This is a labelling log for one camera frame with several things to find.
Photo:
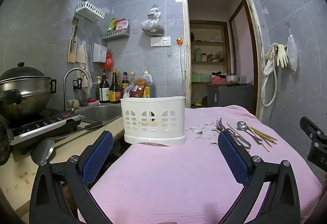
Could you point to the white wall box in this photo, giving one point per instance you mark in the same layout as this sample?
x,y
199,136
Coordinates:
x,y
99,52

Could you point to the hanging white plastic bag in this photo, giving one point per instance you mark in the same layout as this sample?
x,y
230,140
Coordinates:
x,y
292,52

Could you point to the white blue packet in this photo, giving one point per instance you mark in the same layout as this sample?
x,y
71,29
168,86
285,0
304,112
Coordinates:
x,y
129,91

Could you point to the hanging metal utensil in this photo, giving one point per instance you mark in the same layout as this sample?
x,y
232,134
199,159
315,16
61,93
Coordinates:
x,y
90,57

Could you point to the stainless steel sink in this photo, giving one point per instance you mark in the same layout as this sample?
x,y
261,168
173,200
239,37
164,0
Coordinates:
x,y
104,112

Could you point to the grey wall shelf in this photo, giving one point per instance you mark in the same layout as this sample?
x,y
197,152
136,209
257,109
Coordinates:
x,y
116,34

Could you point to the red snack packet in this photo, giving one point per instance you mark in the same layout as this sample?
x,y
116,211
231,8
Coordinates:
x,y
121,24

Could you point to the green thermos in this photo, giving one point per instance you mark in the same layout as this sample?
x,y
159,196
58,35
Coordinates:
x,y
197,55

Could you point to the dark bottle white label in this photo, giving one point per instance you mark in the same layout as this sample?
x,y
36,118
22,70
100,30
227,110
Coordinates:
x,y
104,91

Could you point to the red plastic bag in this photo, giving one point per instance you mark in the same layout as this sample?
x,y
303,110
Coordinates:
x,y
108,61

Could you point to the clear bottle yellow cap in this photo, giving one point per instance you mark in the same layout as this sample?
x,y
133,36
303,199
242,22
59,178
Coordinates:
x,y
131,78

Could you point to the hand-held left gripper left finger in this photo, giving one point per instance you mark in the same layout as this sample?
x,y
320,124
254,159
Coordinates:
x,y
98,155

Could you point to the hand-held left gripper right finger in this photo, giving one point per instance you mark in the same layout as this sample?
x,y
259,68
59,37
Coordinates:
x,y
232,160

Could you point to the wooden shelf unit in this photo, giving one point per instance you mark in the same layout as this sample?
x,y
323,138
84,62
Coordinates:
x,y
208,42

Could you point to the black wall outlet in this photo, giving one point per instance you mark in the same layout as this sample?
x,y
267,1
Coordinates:
x,y
77,83

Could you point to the pink floral table cloth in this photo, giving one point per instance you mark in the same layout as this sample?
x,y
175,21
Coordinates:
x,y
166,183

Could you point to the cooking oil jug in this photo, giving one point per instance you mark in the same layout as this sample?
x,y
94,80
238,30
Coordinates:
x,y
148,80

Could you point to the white plastic utensil basket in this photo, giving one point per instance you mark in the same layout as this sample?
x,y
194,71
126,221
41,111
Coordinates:
x,y
153,121

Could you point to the cream hanging towel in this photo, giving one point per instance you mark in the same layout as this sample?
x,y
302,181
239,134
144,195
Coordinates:
x,y
83,60

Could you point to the worn wooden door frame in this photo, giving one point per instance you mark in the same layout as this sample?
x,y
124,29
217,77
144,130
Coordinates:
x,y
255,60

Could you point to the chrome faucet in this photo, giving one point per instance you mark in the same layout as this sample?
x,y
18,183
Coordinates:
x,y
67,86

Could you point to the large metal spoon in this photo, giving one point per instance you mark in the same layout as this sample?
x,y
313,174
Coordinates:
x,y
242,125

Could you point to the metal steamer pot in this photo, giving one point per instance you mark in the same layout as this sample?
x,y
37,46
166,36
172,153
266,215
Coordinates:
x,y
23,96

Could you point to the dish soap pump bottle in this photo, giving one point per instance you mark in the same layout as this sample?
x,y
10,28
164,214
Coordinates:
x,y
98,89

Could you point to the dark bottle red label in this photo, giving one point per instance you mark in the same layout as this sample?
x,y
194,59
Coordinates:
x,y
125,83

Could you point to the red cloth bundle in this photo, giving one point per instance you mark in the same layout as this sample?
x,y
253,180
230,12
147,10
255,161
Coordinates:
x,y
218,79

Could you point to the grey cabinet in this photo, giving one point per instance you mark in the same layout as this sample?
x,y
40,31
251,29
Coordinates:
x,y
230,98

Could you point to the grey metal spatula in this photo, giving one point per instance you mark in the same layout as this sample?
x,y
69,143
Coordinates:
x,y
43,151

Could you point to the hanging clear plastic bag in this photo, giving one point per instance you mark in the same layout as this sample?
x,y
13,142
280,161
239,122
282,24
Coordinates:
x,y
152,25

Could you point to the dark steel scrubber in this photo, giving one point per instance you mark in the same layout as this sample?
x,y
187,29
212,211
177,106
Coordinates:
x,y
83,102

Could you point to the black induction cooker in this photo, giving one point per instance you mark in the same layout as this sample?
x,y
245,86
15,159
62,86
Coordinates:
x,y
43,125

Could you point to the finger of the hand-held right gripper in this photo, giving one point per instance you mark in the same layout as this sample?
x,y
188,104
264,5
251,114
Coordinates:
x,y
310,126

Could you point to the soy sauce bottle yellow cap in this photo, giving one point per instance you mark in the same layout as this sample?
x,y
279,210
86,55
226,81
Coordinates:
x,y
115,92

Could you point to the white wall socket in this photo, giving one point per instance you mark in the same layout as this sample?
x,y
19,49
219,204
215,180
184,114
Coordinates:
x,y
165,41

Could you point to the orange wall hook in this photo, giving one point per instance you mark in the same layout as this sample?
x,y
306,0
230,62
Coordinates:
x,y
179,41

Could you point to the white cooker pot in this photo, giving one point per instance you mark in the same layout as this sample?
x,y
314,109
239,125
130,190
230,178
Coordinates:
x,y
232,78

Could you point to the green plastic box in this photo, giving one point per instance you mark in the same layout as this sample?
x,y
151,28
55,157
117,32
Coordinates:
x,y
196,78

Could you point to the pink soap dish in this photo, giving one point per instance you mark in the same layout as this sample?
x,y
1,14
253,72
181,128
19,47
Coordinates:
x,y
93,101

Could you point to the green snack packet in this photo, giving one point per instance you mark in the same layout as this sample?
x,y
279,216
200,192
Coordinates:
x,y
111,25

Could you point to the white slatted wall basket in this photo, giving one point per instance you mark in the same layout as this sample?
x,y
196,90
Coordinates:
x,y
89,10

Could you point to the tan loofah sponge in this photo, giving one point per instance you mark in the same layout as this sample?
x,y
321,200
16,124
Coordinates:
x,y
72,104

